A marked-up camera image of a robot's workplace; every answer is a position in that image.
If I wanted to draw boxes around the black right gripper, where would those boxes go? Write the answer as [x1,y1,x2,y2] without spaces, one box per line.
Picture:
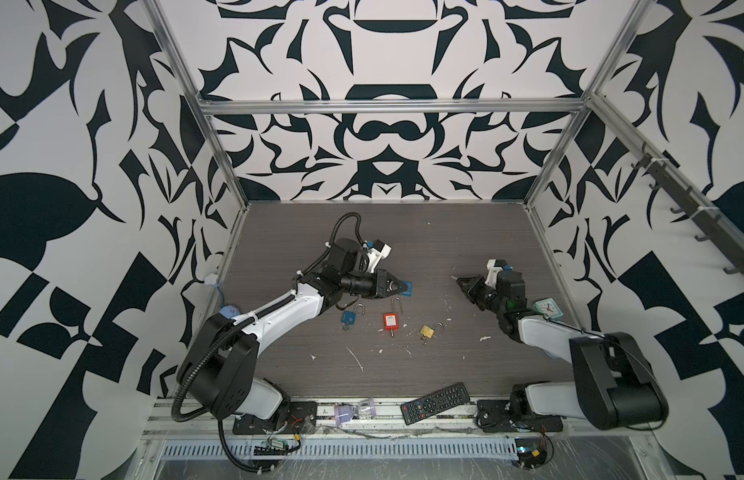
[456,275,508,318]

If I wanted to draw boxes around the brass padlock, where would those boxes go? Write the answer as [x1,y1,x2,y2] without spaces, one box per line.
[419,322,445,345]

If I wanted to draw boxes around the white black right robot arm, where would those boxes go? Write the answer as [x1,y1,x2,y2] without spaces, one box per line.
[454,266,670,431]

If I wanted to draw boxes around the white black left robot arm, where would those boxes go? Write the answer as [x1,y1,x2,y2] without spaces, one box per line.
[171,238,407,473]

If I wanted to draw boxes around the red safety padlock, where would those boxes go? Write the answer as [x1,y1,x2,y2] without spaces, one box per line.
[383,296,403,337]

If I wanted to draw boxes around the small dark blue padlock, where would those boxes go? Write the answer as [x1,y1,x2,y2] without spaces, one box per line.
[341,303,365,331]

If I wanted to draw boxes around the teal alarm clock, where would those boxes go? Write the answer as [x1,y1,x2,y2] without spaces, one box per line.
[532,298,564,320]

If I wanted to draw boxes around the black remote control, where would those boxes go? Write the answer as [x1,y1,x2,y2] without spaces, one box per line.
[400,382,470,425]

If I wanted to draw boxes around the clear safety glasses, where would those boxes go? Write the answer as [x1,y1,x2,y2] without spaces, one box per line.
[333,398,377,427]

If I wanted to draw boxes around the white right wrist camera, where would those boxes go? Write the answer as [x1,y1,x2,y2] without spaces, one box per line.
[485,259,513,288]

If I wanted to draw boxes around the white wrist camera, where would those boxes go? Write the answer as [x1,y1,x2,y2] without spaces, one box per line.
[364,240,391,273]
[485,259,513,288]

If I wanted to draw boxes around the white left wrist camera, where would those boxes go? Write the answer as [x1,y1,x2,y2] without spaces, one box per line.
[364,240,391,273]

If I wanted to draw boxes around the black corrugated cable hose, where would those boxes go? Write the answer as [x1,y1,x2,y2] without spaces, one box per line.
[326,211,367,253]

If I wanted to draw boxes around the white slotted cable duct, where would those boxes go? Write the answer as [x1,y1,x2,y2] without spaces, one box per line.
[160,437,518,461]

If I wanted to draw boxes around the light blue device left wall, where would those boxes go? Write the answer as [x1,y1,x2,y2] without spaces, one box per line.
[219,305,240,319]

